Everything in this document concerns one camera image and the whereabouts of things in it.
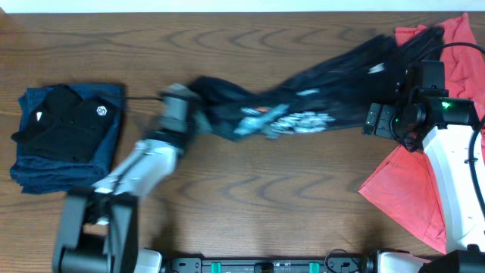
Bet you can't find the black patterned jersey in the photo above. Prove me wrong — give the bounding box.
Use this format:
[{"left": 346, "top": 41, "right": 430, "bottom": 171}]
[{"left": 189, "top": 27, "right": 444, "bottom": 141}]

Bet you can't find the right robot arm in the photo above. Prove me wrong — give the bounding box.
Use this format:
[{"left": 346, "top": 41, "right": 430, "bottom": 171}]
[{"left": 358, "top": 61, "right": 484, "bottom": 272}]

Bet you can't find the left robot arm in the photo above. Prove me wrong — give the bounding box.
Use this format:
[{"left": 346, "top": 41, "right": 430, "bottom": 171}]
[{"left": 52, "top": 94, "right": 201, "bottom": 273}]

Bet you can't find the red t-shirt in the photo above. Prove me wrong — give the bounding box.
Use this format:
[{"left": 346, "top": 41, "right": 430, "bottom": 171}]
[{"left": 358, "top": 12, "right": 485, "bottom": 255}]

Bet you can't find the folded black polo shirt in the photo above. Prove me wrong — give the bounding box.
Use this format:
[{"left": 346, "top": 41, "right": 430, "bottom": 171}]
[{"left": 11, "top": 85, "right": 119, "bottom": 163}]

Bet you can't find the folded navy blue garment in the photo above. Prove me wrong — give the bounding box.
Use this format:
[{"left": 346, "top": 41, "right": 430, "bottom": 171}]
[{"left": 10, "top": 83, "right": 124, "bottom": 194}]

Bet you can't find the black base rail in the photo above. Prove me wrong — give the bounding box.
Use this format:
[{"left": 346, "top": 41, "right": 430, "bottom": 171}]
[{"left": 159, "top": 249, "right": 374, "bottom": 273}]

